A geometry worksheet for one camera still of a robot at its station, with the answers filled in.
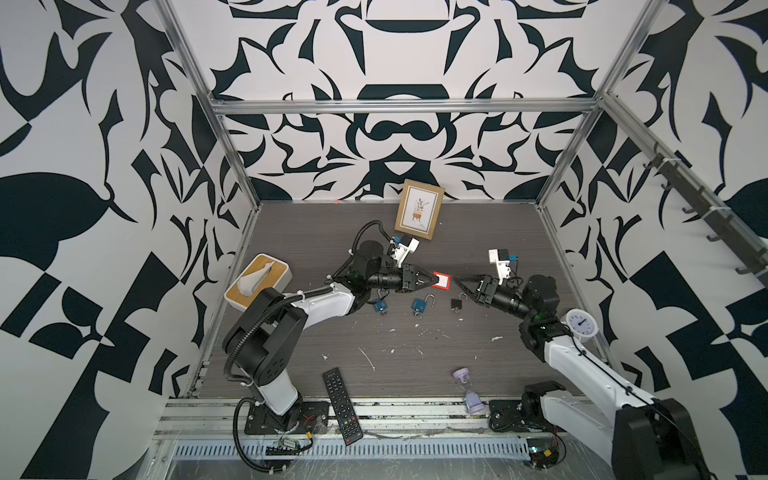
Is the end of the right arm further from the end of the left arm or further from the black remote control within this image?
the black remote control

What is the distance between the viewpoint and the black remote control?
73cm

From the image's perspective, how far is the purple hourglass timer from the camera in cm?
76

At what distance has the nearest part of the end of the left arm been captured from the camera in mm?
727

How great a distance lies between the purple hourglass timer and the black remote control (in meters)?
0.28

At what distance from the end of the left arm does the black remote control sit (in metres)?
0.32
